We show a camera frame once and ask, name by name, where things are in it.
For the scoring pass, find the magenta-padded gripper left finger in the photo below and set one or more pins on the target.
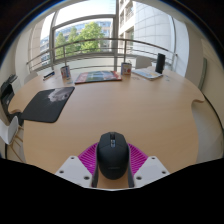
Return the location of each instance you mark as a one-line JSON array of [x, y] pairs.
[[73, 168]]

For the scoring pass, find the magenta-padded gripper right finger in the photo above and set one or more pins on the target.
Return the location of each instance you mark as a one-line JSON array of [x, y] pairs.
[[151, 168]]

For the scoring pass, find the black computer mouse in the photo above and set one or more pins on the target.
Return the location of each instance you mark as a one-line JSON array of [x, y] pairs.
[[113, 156]]

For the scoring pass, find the black mouse pad with print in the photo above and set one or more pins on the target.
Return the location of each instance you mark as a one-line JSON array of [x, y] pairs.
[[45, 106]]

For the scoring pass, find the white chair with wooden legs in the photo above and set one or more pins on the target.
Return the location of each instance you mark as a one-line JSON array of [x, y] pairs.
[[8, 131]]

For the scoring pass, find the red magazine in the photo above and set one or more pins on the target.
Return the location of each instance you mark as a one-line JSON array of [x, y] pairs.
[[98, 76]]

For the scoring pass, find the black stapler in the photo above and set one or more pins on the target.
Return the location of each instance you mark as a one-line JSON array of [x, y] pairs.
[[49, 75]]

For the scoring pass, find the black office printer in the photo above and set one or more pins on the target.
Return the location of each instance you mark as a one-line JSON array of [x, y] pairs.
[[7, 95]]

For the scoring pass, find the metal balcony railing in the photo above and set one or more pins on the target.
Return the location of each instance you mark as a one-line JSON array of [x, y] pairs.
[[90, 39]]

